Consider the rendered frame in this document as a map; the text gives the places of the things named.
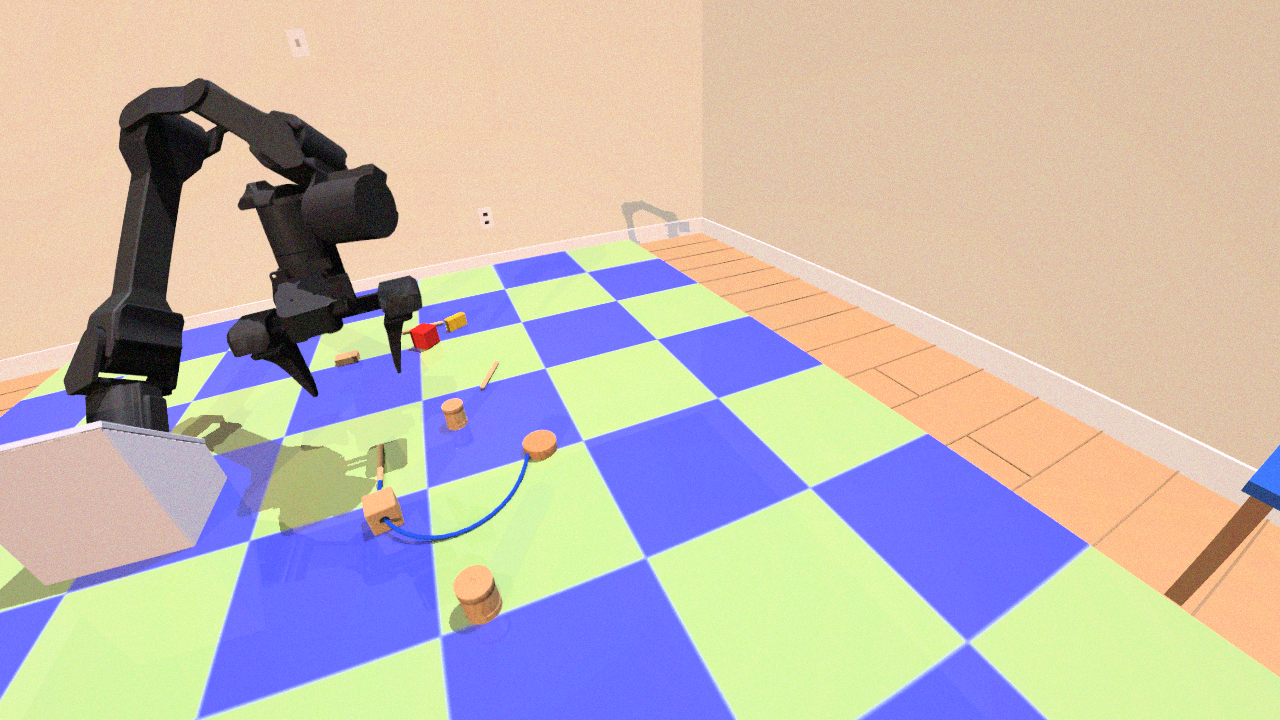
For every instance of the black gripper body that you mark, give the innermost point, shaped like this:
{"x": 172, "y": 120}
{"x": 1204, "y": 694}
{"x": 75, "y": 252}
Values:
{"x": 262, "y": 331}

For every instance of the blue string with wooden stick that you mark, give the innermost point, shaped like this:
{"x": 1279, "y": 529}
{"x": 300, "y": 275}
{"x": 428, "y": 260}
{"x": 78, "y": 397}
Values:
{"x": 380, "y": 477}

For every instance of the red cube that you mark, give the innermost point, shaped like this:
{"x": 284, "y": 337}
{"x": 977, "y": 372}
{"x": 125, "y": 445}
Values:
{"x": 424, "y": 336}

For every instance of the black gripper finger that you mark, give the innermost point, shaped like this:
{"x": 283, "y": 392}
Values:
{"x": 394, "y": 328}
{"x": 289, "y": 357}

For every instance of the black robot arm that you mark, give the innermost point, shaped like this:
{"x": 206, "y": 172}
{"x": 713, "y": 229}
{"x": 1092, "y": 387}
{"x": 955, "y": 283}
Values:
{"x": 135, "y": 332}

